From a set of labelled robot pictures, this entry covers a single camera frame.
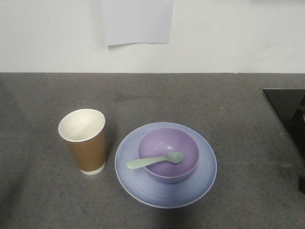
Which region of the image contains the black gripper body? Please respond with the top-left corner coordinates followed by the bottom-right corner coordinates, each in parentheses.
top-left (298, 174), bottom-right (305, 192)

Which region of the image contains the light green plastic spoon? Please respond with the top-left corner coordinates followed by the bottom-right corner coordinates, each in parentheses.
top-left (126, 152), bottom-right (184, 169)

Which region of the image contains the purple plastic bowl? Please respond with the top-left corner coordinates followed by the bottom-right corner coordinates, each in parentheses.
top-left (137, 127), bottom-right (200, 185)

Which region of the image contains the brown paper cup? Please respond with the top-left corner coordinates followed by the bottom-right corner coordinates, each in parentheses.
top-left (58, 109), bottom-right (106, 176)

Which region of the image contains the light blue plate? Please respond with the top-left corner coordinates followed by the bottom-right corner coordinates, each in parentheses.
top-left (115, 122), bottom-right (217, 208)

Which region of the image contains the white paper sheet on wall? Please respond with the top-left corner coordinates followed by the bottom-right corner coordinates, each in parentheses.
top-left (101, 0), bottom-right (173, 46)

